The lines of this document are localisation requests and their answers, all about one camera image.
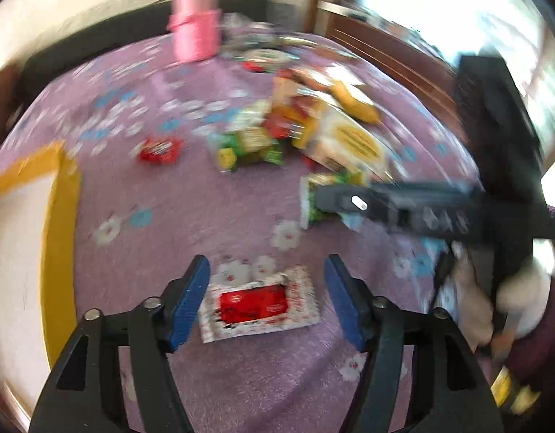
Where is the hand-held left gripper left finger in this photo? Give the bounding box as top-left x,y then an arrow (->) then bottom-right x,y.
28,255 -> 211,433

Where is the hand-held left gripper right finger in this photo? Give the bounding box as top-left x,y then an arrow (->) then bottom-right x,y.
323,254 -> 504,433

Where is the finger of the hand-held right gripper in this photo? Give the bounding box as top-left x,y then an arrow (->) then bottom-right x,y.
313,181 -> 486,241

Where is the red and white snack packet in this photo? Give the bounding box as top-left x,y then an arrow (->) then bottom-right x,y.
198,266 -> 321,344

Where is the white box with yellow label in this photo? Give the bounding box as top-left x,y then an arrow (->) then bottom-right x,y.
302,108 -> 393,181

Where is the green and white snack packet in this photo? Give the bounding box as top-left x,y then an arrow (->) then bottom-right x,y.
300,172 -> 373,231

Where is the yellow-rimmed white tray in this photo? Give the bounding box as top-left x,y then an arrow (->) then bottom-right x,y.
0,141 -> 82,416

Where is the pile of colourful snack packets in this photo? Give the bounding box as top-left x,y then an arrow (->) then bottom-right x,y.
214,65 -> 332,174

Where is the person's right hand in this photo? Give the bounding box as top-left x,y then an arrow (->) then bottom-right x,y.
452,253 -> 555,349

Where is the purple floral tablecloth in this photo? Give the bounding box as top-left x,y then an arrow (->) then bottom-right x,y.
0,31 -> 485,433

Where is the yellow bread packet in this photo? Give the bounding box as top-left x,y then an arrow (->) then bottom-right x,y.
329,79 -> 381,123

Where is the small red snack packet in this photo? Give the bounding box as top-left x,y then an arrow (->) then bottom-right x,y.
137,137 -> 184,165

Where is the yellow and black object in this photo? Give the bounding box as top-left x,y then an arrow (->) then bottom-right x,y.
490,364 -> 542,416

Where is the pink bottle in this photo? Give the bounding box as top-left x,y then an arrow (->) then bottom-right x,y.
167,0 -> 221,63

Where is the black sofa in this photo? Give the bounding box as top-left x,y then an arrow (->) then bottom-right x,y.
16,0 -> 269,100

